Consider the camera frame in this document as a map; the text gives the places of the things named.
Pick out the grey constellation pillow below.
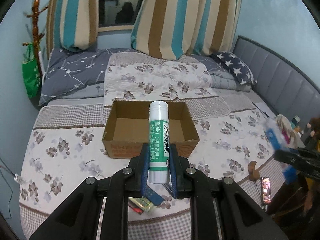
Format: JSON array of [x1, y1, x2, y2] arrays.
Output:
[[38, 48, 141, 106]]

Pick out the grey padded headboard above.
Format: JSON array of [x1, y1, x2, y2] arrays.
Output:
[[233, 36, 320, 128]]

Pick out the folded floral quilt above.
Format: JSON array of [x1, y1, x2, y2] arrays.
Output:
[[103, 51, 231, 120]]

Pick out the white pink cloth bundle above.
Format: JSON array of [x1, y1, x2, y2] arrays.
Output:
[[276, 114, 304, 148]]

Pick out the smartphone with lit screen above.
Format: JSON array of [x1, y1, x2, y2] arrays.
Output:
[[260, 177, 272, 205]]

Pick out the striped cushion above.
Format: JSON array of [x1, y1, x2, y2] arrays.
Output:
[[46, 0, 99, 53], [131, 0, 241, 60]]

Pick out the navy star pillow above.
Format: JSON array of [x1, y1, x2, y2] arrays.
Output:
[[210, 51, 257, 85]]

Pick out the right striped cushion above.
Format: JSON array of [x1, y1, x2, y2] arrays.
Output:
[[131, 0, 241, 60]]

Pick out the white plug with cable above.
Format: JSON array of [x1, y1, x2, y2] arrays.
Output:
[[0, 157, 27, 221]]

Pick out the dark window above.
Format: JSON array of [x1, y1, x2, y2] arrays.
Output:
[[98, 0, 143, 33]]

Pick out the wooden coat rack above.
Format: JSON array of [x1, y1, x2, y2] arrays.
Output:
[[22, 0, 49, 77]]

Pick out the brown cardboard box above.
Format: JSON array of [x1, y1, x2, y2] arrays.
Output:
[[101, 100, 201, 159]]

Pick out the white green glue stick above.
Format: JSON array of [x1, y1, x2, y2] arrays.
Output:
[[149, 101, 170, 184]]

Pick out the green shopping bag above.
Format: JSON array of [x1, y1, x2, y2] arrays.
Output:
[[22, 43, 41, 99]]

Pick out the green packet on bed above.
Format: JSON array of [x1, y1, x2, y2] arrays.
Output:
[[129, 197, 154, 212]]

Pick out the left striped cushion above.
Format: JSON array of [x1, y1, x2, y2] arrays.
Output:
[[46, 0, 99, 53]]

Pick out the floral bedspread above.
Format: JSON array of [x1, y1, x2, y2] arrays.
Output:
[[19, 93, 285, 239]]

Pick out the folded grey blanket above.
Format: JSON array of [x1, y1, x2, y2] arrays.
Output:
[[206, 62, 252, 92]]

